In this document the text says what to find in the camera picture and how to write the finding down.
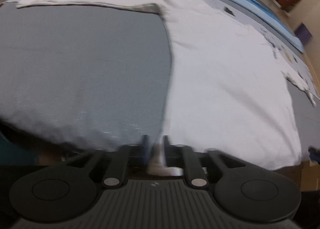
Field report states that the white long-sleeve shirt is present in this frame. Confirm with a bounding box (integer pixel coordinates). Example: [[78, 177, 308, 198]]
[[18, 0, 310, 170]]

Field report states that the purple box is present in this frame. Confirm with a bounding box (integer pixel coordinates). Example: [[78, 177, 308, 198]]
[[294, 23, 312, 46]]

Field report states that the grey patterned bed sheet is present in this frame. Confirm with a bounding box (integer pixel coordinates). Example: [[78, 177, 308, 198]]
[[1, 0, 319, 159]]

